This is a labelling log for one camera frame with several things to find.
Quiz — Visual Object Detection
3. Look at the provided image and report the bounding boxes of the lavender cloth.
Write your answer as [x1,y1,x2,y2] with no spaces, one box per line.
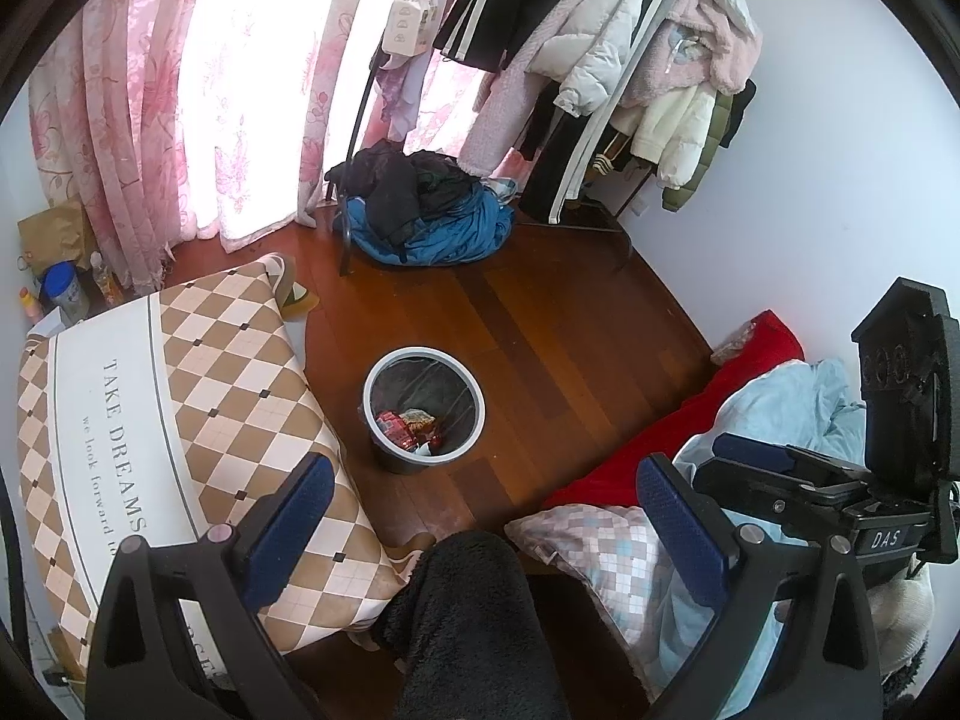
[375,45,436,140]

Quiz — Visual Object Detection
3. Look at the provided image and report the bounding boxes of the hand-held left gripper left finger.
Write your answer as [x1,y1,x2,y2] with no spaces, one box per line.
[86,452,336,720]

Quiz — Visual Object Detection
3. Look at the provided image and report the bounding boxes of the person's leg in fleece pants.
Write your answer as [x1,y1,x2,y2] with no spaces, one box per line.
[375,531,571,720]

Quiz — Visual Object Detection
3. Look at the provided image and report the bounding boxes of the blue jacket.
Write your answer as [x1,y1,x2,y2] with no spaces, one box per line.
[349,187,516,267]

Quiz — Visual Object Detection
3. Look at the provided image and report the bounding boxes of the checkered pillow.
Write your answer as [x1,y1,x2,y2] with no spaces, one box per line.
[504,502,676,691]

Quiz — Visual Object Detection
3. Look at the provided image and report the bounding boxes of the black clothes rack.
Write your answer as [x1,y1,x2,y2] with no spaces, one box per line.
[517,157,653,271]

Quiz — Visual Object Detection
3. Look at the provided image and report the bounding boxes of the grey bin with black liner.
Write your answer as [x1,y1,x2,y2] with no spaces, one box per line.
[362,347,486,475]

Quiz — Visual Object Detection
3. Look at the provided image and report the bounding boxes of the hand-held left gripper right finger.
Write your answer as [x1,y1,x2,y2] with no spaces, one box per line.
[636,454,882,720]

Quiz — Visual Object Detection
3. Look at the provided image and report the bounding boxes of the pink fluffy coat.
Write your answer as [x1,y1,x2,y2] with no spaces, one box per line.
[637,0,762,106]

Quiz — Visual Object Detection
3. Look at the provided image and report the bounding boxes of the clear bottle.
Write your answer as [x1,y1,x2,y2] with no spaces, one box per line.
[90,251,125,305]

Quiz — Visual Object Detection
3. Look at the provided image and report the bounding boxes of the pink floral curtain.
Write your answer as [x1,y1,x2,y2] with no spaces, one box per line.
[26,0,496,293]

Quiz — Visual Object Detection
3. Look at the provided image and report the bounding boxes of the cream jacket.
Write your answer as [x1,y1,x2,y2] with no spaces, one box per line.
[630,82,717,188]

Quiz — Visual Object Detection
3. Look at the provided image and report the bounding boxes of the blue tin can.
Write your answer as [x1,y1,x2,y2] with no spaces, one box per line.
[41,262,91,323]

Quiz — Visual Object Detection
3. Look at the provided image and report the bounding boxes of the black jacket with white stripes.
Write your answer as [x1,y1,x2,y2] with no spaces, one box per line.
[435,0,601,76]

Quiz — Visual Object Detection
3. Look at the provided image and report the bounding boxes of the white puffer jacket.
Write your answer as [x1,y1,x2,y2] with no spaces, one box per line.
[525,0,676,117]

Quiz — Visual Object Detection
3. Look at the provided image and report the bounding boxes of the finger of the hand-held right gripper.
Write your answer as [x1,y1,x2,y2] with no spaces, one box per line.
[711,433,871,494]
[691,463,852,537]

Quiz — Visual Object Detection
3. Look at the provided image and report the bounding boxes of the checkered tablecloth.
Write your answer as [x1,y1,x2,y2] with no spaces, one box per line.
[16,253,436,650]

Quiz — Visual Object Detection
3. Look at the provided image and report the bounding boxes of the clear plastic snack bag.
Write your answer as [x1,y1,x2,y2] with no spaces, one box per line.
[709,321,758,365]

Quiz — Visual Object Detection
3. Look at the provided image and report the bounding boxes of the red snack packet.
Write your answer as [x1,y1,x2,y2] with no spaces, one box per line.
[375,411,412,452]

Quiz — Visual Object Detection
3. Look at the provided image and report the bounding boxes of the black pants with white stripe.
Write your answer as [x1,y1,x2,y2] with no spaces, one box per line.
[517,97,623,226]

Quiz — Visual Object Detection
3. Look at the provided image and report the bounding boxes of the pink fleece robe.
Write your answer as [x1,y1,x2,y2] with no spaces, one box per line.
[457,15,571,173]

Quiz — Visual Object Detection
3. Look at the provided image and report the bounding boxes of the black metal frame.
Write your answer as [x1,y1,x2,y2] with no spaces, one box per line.
[326,52,398,278]

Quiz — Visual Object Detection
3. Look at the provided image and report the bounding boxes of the white box with pink label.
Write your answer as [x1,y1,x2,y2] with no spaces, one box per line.
[25,306,82,346]

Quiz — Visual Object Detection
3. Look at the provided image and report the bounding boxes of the black clothes pile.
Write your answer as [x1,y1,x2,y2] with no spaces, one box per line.
[326,142,481,241]

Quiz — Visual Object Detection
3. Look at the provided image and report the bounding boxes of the red blanket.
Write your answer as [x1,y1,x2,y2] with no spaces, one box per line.
[540,310,807,511]

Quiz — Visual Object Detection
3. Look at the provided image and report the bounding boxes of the beige printed bag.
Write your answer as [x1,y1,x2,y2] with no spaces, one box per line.
[379,0,451,65]

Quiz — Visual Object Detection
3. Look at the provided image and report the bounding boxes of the brown paper bag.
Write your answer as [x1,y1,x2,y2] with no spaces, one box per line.
[17,197,97,271]

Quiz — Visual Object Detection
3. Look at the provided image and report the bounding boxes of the light blue blanket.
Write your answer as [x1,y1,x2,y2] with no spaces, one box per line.
[652,358,871,698]

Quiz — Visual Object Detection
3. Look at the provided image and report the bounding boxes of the olive green jacket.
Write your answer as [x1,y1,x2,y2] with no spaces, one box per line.
[664,90,740,211]

